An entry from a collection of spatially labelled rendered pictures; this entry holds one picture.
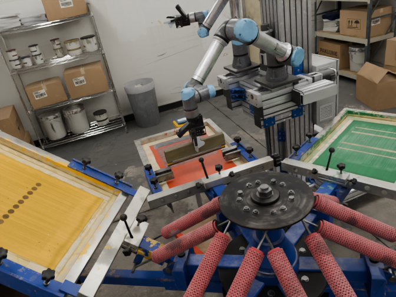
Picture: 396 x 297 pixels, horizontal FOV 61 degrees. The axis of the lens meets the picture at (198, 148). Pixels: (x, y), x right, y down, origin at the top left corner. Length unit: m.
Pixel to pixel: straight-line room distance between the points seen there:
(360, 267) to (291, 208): 0.36
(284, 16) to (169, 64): 3.34
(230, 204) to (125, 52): 4.51
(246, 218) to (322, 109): 1.86
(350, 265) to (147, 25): 4.68
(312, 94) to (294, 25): 0.50
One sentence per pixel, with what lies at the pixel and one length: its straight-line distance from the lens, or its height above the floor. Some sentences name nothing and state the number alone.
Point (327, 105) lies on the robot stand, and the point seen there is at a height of 0.90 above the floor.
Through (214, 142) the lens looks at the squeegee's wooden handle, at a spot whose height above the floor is 1.10.
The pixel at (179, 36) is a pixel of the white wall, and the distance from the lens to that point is 5.56.
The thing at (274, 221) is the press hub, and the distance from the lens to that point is 1.02.
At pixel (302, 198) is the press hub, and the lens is 1.10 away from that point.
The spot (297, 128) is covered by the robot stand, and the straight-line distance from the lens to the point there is 2.76.
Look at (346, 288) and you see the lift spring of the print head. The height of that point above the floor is 1.18.
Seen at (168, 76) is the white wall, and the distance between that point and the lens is 5.61.
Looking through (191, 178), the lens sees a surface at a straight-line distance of 1.92.
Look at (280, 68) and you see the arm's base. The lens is 2.29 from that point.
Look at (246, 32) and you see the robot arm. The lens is 1.88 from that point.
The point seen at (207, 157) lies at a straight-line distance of 2.09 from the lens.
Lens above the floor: 1.98
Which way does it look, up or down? 27 degrees down
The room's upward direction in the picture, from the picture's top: 11 degrees counter-clockwise
